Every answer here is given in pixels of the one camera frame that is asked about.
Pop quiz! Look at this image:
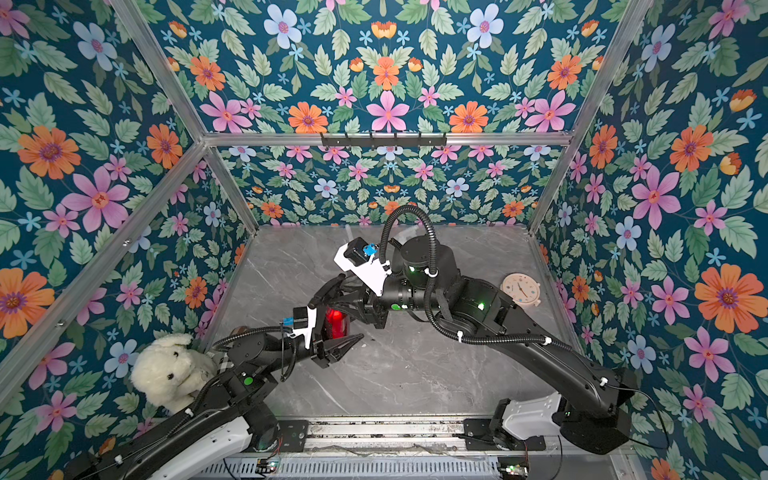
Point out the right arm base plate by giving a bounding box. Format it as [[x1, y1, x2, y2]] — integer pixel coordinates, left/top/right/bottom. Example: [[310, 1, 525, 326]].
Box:
[[454, 399, 546, 451]]

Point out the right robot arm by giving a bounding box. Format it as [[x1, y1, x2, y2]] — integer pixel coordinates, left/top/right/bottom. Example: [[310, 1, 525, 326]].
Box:
[[311, 204, 637, 455]]

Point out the pink round clock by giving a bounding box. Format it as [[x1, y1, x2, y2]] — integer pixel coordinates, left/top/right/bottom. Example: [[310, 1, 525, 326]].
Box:
[[501, 273, 541, 308]]

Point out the white plush dog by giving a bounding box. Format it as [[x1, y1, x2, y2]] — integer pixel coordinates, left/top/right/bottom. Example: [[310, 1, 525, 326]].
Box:
[[131, 333, 217, 414]]

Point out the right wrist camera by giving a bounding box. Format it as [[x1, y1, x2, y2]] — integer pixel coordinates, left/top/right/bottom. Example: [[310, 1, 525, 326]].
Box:
[[334, 237, 392, 296]]

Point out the red can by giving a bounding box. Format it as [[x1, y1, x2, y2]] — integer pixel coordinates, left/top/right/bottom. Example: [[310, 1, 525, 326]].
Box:
[[323, 307, 350, 340]]

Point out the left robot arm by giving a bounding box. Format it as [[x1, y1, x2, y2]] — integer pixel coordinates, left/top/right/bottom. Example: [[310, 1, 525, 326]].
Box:
[[63, 326, 363, 479]]

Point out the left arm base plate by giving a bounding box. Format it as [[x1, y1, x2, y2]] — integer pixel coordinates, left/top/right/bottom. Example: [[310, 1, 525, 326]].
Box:
[[250, 420, 310, 455]]

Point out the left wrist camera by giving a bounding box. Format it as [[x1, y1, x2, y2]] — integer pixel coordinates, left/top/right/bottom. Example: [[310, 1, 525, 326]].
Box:
[[284, 306, 318, 350]]

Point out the plaid cylinder pouch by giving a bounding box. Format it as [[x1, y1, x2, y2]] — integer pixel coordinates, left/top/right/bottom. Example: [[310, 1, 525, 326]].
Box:
[[230, 326, 251, 338]]

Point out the black hook rail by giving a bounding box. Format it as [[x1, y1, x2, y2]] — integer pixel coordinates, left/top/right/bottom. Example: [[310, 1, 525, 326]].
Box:
[[320, 133, 448, 148]]

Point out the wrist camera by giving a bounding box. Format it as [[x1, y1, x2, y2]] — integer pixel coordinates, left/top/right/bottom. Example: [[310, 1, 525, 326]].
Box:
[[334, 237, 392, 296], [284, 306, 318, 350]]

